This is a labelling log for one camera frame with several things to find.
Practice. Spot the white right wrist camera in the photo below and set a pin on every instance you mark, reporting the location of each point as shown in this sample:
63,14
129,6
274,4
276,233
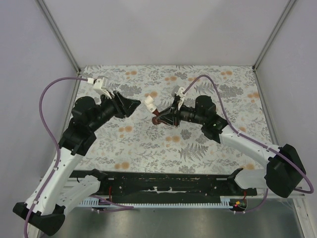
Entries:
179,91

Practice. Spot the left aluminium frame post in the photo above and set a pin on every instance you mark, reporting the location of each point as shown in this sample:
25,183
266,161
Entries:
58,34

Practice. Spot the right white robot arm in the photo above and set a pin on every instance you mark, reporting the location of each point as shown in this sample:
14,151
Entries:
282,168

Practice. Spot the aluminium frame post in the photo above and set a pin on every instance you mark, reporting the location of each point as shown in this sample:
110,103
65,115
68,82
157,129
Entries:
58,34
276,29

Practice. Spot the floral patterned table mat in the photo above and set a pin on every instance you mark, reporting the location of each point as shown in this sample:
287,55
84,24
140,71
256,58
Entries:
136,145

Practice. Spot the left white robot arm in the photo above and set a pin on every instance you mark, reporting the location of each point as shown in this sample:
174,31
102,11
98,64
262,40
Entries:
47,208

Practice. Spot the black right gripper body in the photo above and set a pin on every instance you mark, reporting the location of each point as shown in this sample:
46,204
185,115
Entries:
187,114

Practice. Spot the white pipe elbow fitting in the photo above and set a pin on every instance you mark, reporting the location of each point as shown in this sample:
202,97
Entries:
149,104

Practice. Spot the white slotted cable duct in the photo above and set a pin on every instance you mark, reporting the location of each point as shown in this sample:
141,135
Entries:
97,203

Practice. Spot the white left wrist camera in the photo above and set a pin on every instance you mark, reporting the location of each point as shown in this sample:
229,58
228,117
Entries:
100,86

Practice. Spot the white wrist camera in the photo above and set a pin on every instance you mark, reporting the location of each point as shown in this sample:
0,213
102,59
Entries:
100,86
179,91

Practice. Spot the right aluminium frame post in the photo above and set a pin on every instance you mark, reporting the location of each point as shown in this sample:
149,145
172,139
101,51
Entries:
276,29

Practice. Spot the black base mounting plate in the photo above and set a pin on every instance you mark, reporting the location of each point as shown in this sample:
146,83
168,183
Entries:
128,187

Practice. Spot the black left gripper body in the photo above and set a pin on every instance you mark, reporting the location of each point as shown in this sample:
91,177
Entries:
109,108

